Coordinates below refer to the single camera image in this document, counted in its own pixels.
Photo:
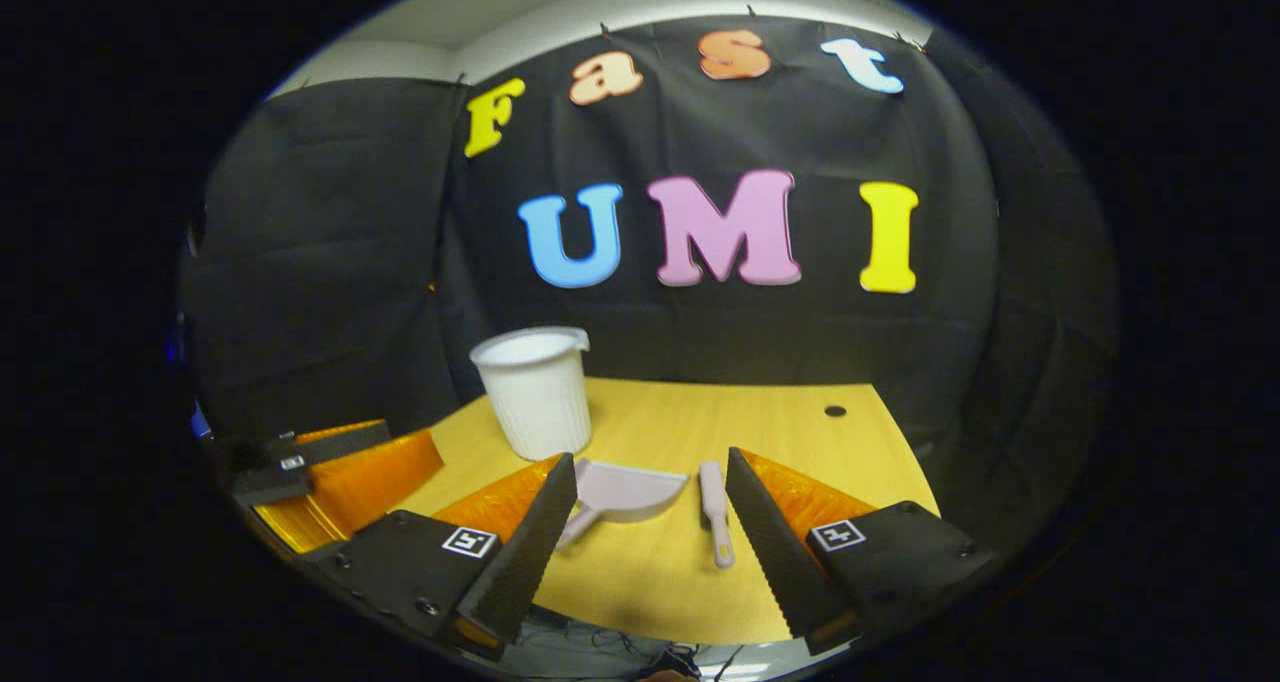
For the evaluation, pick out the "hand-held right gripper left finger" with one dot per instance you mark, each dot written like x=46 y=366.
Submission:
x=525 y=562

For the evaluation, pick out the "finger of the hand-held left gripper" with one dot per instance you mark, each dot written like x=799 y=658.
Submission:
x=350 y=482
x=340 y=445

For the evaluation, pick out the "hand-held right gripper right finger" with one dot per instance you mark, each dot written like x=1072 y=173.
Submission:
x=775 y=562

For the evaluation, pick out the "small lilac broom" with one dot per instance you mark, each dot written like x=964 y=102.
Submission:
x=715 y=507

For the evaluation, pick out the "lilac plastic dustpan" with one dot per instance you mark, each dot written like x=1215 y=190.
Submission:
x=630 y=492

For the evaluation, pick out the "white ribbed garbage bin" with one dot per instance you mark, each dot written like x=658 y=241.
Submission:
x=540 y=402

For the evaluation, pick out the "yellow wooden desktop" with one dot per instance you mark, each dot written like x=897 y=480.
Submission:
x=650 y=582

